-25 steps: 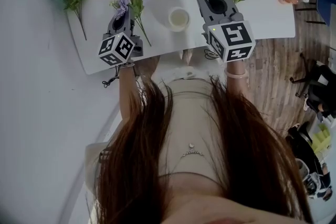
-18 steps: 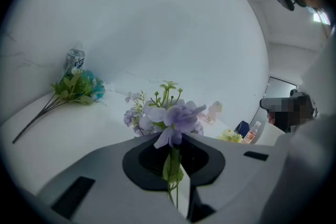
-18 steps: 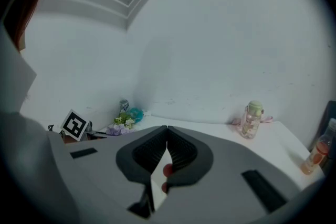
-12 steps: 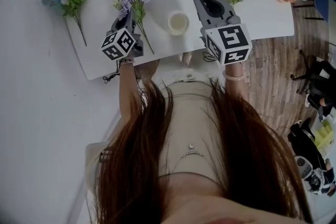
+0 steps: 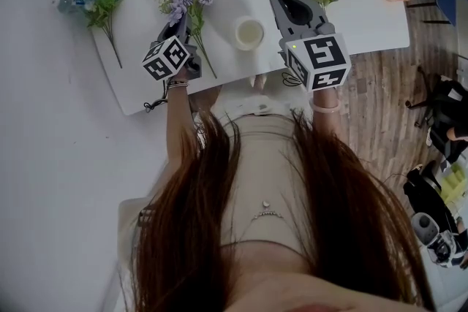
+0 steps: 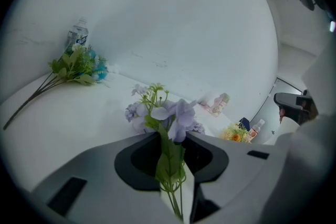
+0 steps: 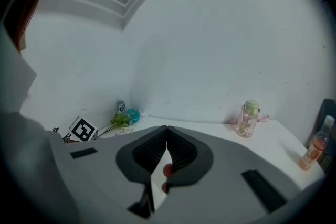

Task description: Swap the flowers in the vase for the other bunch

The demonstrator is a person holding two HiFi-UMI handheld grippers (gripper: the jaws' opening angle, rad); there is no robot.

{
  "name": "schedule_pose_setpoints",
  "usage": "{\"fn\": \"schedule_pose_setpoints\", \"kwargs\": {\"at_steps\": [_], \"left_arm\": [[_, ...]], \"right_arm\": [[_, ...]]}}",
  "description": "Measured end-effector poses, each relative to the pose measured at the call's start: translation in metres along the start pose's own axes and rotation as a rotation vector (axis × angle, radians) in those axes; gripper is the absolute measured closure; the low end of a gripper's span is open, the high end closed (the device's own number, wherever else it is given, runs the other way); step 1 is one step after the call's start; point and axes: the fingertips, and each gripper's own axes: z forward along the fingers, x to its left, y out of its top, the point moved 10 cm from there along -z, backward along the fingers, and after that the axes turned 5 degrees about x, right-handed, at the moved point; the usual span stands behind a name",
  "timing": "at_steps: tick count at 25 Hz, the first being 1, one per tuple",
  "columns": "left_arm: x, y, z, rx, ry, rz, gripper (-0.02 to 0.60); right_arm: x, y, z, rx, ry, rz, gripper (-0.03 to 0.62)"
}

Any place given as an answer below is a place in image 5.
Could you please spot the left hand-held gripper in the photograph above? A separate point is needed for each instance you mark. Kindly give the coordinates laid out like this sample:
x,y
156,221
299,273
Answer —
x,y
166,58

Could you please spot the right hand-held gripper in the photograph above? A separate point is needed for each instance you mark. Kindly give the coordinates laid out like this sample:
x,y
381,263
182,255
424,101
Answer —
x,y
321,55

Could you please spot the purple flower bouquet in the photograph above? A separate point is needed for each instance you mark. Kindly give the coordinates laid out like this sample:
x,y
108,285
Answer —
x,y
197,16

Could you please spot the white vase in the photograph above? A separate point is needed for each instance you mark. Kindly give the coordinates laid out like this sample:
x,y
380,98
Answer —
x,y
249,34

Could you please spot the person's right forearm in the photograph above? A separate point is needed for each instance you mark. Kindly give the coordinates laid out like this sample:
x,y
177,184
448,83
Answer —
x,y
327,126

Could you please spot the blue flower bunch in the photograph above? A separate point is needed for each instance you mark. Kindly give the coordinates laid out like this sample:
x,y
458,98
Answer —
x,y
102,7

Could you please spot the pink bangle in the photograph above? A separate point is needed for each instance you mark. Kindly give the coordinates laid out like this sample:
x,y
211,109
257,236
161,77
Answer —
x,y
325,109

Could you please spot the person's white trousers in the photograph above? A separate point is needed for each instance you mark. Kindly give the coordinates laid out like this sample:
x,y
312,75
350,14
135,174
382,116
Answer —
x,y
256,106

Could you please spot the person's beige top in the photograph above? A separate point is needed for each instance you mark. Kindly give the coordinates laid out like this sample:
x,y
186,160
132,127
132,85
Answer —
x,y
263,164

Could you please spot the black office chair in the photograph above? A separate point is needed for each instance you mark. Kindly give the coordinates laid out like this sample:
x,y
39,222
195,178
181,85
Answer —
x,y
424,102

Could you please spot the yellow-green plastic seat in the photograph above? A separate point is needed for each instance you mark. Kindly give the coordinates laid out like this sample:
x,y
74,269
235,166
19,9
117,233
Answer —
x,y
455,182

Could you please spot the grey white machine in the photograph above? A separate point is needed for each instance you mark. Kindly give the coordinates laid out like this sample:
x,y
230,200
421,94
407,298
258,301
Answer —
x,y
428,234

